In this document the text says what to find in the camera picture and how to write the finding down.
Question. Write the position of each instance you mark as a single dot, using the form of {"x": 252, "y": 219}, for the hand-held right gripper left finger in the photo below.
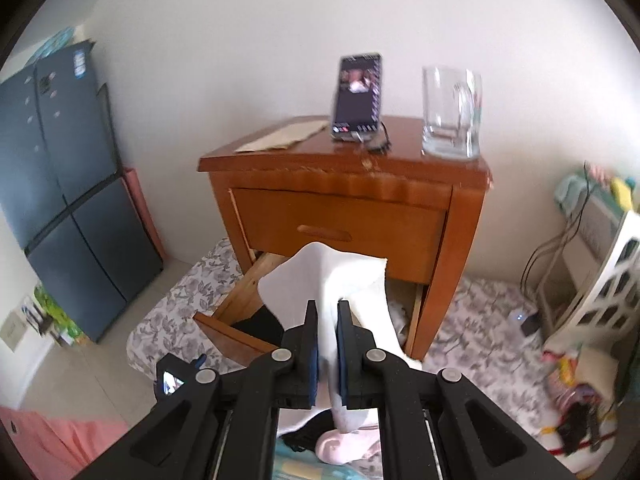
{"x": 312, "y": 360}

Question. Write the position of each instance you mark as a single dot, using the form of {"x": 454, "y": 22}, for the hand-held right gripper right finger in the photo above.
{"x": 342, "y": 360}

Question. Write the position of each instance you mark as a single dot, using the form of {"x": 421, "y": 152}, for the black sock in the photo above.
{"x": 260, "y": 327}

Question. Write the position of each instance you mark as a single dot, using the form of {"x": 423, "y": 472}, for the white garment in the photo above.
{"x": 330, "y": 280}

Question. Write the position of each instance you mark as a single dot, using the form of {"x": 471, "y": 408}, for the pink slipper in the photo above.
{"x": 345, "y": 447}

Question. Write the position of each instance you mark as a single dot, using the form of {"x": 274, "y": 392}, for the pink cloth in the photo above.
{"x": 55, "y": 445}

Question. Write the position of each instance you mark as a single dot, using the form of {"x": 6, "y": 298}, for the green cartons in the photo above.
{"x": 55, "y": 315}

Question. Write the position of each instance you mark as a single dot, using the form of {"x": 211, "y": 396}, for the floral blanket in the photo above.
{"x": 480, "y": 350}

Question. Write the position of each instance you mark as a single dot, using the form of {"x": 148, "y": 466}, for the white power bank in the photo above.
{"x": 515, "y": 321}

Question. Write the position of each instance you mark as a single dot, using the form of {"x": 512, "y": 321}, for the wooden nightstand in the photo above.
{"x": 350, "y": 170}

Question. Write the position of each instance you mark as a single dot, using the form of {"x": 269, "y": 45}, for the black adapter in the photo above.
{"x": 532, "y": 325}

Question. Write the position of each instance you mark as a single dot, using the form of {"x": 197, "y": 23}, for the brown paper napkin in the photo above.
{"x": 285, "y": 137}

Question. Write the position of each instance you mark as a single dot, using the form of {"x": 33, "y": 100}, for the phone stand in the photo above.
{"x": 350, "y": 135}

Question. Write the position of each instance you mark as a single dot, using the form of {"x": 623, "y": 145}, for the white cloth red trim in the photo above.
{"x": 555, "y": 440}

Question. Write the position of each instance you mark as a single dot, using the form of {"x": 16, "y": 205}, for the dark refrigerator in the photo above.
{"x": 60, "y": 185}

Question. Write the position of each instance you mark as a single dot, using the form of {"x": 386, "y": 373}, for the colourful clutter pile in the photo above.
{"x": 575, "y": 385}

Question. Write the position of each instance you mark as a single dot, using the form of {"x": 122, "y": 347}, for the black tangled cloth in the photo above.
{"x": 577, "y": 427}

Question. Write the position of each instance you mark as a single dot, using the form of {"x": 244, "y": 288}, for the smartphone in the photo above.
{"x": 356, "y": 95}

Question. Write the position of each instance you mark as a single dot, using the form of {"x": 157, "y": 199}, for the glass mug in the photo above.
{"x": 450, "y": 115}

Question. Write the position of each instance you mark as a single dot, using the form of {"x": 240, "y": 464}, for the white lattice laundry basket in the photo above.
{"x": 605, "y": 290}

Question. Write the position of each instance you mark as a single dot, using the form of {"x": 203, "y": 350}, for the light teal cloth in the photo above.
{"x": 570, "y": 195}

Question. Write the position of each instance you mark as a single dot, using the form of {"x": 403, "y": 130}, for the yellow item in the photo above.
{"x": 622, "y": 192}

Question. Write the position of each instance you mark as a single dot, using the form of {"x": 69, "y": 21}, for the blue round item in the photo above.
{"x": 55, "y": 42}

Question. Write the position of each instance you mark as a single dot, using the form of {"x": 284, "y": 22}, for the wall plate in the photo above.
{"x": 11, "y": 330}

